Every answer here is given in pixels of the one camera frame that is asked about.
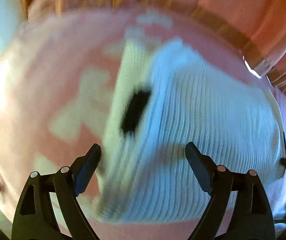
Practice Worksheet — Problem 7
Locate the white red black knit sweater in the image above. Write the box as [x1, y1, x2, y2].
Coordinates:
[93, 38, 286, 225]

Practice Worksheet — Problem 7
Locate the orange curtain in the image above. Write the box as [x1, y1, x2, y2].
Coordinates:
[20, 0, 286, 117]

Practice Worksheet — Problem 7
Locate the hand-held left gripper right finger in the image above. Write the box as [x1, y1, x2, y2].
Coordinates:
[185, 142, 276, 240]

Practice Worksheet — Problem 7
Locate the pink patterned blanket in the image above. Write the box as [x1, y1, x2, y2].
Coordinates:
[0, 7, 286, 240]

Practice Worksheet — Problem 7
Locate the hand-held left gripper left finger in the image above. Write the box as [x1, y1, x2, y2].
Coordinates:
[12, 143, 102, 240]

